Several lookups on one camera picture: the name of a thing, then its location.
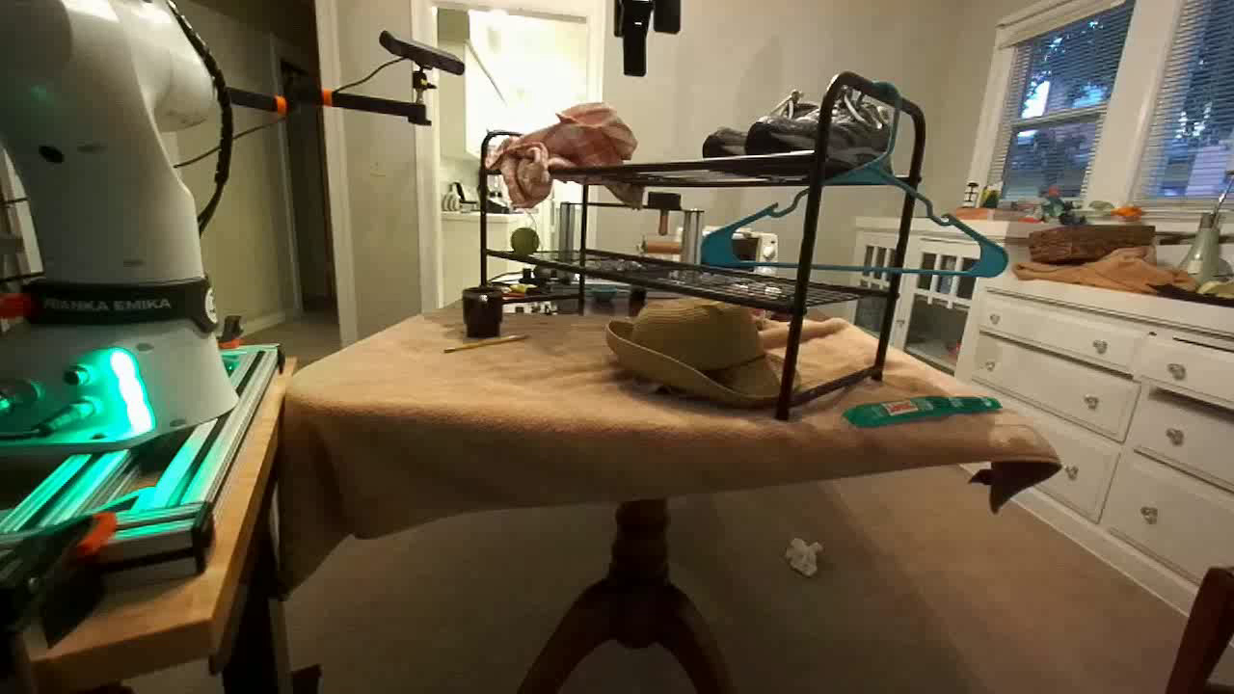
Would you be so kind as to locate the aluminium rail robot base frame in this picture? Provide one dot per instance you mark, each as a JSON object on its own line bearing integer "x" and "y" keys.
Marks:
{"x": 156, "y": 477}

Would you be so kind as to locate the glass lamp base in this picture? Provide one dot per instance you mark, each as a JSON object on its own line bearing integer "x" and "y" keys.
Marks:
{"x": 1208, "y": 251}

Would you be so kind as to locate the green ball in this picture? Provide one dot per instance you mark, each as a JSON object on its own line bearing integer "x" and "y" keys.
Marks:
{"x": 525, "y": 242}

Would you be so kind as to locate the black cup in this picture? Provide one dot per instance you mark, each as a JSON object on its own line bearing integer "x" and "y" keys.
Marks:
{"x": 484, "y": 315}

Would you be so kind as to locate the crumpled white paper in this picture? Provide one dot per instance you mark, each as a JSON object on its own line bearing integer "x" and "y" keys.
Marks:
{"x": 802, "y": 556}

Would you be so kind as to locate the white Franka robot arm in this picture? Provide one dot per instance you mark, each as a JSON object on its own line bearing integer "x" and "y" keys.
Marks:
{"x": 101, "y": 128}

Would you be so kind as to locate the teal flat plastic piece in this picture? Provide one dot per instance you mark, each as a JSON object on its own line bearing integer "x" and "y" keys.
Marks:
{"x": 917, "y": 409}

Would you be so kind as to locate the black tripod arm orange joints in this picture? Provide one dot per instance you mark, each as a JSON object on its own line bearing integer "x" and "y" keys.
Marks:
{"x": 370, "y": 105}

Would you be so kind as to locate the tan brimmed hat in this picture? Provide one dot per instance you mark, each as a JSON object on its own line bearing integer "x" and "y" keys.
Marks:
{"x": 694, "y": 342}

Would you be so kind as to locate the window with white frame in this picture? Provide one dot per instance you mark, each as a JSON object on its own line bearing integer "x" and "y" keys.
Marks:
{"x": 1067, "y": 103}
{"x": 1195, "y": 103}

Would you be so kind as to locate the dark wooden chair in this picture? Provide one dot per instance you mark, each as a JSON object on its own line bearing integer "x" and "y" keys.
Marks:
{"x": 1200, "y": 639}

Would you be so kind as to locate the wooden table pedestal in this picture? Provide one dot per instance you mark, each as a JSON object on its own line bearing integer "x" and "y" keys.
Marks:
{"x": 636, "y": 579}

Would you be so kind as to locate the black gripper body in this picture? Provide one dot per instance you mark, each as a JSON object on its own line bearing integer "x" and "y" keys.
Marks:
{"x": 644, "y": 13}

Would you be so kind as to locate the brown woven basket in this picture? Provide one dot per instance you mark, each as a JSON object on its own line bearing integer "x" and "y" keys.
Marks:
{"x": 1094, "y": 242}

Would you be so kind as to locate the black external camera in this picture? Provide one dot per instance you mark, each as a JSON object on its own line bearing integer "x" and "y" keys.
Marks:
{"x": 421, "y": 57}

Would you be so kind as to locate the wooden workbench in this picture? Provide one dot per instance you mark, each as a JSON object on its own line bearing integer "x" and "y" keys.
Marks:
{"x": 192, "y": 590}

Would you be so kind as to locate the brown cloth on dresser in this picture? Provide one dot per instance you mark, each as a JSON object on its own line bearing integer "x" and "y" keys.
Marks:
{"x": 1103, "y": 273}

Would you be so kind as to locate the white drawer dresser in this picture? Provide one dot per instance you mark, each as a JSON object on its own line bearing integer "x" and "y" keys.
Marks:
{"x": 1103, "y": 386}

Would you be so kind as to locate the tan tablecloth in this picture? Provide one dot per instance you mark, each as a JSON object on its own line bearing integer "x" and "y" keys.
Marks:
{"x": 514, "y": 409}

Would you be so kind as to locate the red white plaid blanket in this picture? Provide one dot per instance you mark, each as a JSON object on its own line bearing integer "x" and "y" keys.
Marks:
{"x": 581, "y": 136}

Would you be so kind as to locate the white glass door cabinet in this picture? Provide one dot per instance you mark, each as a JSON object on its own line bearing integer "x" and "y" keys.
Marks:
{"x": 917, "y": 295}

